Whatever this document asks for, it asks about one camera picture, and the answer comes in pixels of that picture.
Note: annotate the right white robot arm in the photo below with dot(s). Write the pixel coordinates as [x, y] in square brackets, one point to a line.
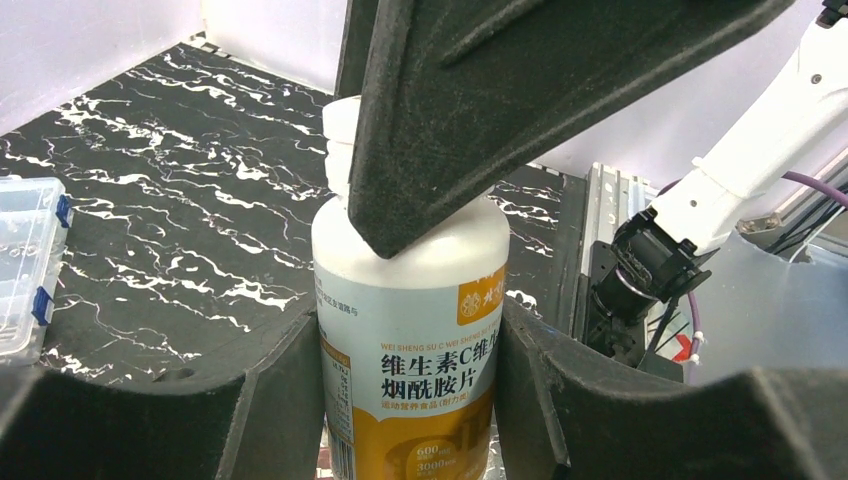
[664, 247]

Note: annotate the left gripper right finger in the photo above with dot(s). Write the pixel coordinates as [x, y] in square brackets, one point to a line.
[564, 411]

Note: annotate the white pill bottle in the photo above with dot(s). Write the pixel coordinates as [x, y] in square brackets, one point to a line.
[408, 344]

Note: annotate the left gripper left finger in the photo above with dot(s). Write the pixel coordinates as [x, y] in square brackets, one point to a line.
[252, 409]

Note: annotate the clear plastic compartment box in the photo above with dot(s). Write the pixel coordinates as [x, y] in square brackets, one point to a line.
[36, 216]

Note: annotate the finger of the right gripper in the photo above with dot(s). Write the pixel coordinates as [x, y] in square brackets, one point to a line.
[455, 95]

